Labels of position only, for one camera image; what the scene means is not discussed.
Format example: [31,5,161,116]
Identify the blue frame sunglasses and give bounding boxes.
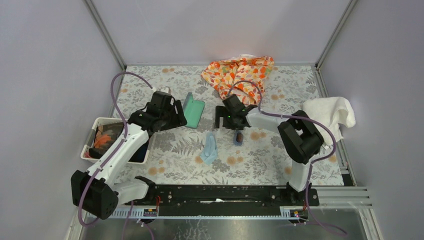
[233,130,244,146]

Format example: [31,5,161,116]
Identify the white towel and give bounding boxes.
[302,97,356,142]

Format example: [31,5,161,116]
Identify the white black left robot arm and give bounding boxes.
[70,91,187,220]

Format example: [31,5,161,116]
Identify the light blue cleaning cloth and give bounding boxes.
[199,132,218,165]

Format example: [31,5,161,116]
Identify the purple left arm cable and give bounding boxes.
[77,71,157,240]

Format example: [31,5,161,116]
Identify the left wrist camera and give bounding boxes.
[160,87,172,94]

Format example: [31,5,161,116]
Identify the aluminium frame profile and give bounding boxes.
[67,184,382,240]

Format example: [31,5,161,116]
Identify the floral grey tablecloth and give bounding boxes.
[93,64,344,186]

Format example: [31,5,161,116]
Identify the dark blue glasses case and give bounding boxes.
[182,92,206,129]

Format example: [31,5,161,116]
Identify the black pouch in basket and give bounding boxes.
[83,122,149,164]

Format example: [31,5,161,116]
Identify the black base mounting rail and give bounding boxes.
[134,184,320,217]

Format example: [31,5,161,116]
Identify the orange floral fabric bag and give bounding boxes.
[200,54,275,105]

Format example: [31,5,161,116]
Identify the white perforated plastic basket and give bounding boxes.
[80,117,150,166]

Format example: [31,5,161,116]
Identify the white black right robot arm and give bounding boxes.
[215,94,324,206]

